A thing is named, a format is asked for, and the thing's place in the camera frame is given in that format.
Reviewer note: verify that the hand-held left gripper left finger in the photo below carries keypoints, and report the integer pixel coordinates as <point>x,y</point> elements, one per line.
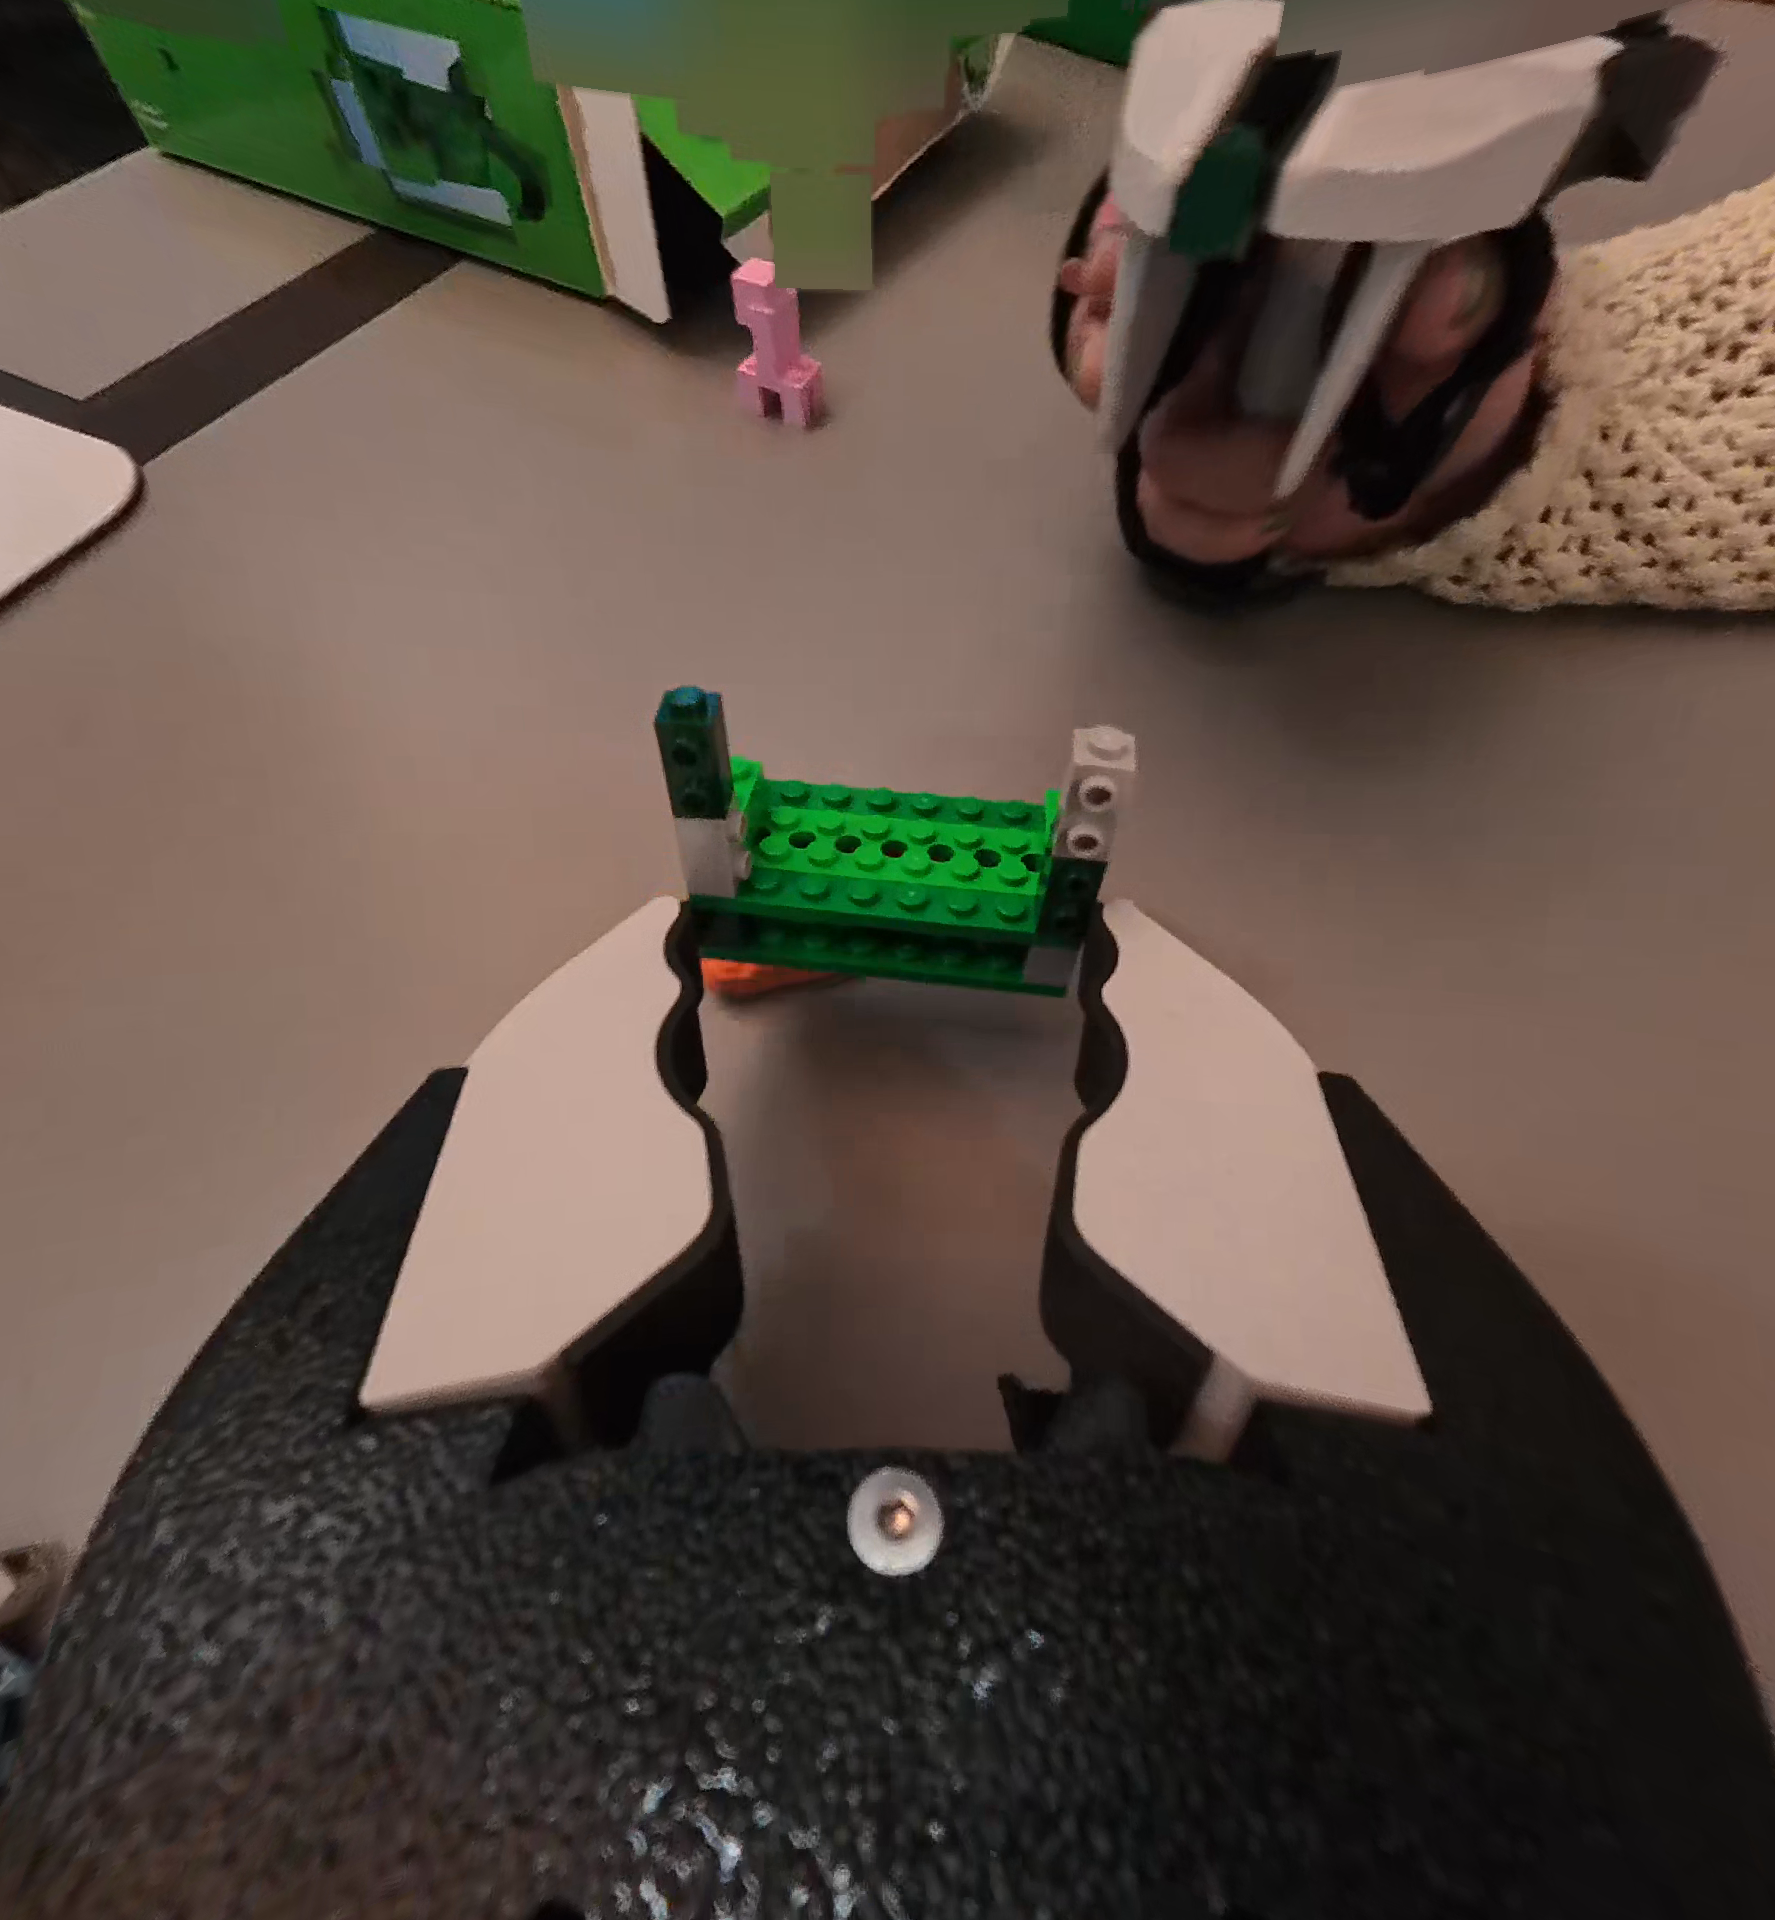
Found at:
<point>556,1201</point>

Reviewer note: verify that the person's right forearm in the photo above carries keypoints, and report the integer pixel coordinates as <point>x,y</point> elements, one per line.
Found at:
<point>1697,404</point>

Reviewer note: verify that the green lego assembly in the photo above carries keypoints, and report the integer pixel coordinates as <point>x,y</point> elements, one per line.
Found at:
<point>887,886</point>

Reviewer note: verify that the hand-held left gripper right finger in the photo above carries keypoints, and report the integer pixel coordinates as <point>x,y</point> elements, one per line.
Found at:
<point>1248,1214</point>

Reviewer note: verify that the small dark green lego brick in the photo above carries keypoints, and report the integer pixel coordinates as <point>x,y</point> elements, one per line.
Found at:
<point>1217,195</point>

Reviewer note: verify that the person's right hand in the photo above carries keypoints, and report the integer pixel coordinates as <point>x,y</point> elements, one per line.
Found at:
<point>1202,480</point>

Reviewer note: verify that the green lego set box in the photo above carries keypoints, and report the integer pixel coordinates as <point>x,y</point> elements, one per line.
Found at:
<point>258,136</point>

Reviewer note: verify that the pink lego pig figure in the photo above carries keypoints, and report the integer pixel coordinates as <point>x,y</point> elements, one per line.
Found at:
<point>761,324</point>

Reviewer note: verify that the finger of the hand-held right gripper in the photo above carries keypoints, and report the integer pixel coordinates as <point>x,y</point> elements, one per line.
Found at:
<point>1181,90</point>
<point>1456,136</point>

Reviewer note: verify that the orange brick separator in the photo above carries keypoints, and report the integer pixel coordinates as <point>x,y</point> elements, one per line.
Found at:
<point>760,981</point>

